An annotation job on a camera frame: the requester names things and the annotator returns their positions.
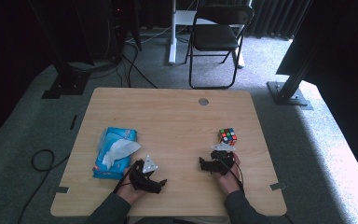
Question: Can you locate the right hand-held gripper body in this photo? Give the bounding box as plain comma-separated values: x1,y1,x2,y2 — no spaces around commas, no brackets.
210,143,236,175

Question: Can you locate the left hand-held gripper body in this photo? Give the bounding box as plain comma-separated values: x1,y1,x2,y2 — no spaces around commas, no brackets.
130,154,159,191

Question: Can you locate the colourful puzzle cube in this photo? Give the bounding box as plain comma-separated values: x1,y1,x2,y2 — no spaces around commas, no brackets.
218,127,238,147

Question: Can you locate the blue wet wipes pack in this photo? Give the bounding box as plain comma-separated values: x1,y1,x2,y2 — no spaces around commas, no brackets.
92,126,138,181

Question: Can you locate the person's right hand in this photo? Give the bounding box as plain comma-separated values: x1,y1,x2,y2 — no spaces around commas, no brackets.
213,152,242,196

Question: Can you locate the person's left hand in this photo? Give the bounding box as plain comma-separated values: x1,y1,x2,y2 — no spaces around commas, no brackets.
116,183,147,205

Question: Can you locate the black metal stand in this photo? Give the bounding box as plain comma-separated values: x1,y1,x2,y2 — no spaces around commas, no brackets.
266,46,324,110
27,0,91,100

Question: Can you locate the black folding chair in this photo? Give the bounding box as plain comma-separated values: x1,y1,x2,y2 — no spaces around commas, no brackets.
185,3,255,91

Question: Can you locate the dark equipment rack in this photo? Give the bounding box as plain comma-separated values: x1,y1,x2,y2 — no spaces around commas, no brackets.
105,0,143,60

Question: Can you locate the dark pleated curtain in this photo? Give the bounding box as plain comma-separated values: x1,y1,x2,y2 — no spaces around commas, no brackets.
248,0,311,40

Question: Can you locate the black cloth panel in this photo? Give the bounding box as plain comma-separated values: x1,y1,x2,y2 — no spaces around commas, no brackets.
275,0,358,188

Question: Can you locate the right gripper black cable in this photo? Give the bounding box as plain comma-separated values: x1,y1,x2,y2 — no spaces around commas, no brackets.
220,157,246,195

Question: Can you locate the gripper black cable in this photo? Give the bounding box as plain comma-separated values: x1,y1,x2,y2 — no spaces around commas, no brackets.
113,161,138,194
220,157,246,195

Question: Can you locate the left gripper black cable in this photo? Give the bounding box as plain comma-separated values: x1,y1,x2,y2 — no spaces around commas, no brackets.
113,161,138,194

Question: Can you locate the straight black floor cable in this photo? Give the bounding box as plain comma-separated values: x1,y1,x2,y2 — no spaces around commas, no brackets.
122,55,158,90

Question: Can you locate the looped black floor cable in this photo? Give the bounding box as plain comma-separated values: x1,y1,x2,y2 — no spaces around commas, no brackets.
17,148,71,224

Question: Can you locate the white floor cable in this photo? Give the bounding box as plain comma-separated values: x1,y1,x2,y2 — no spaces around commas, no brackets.
126,26,172,45

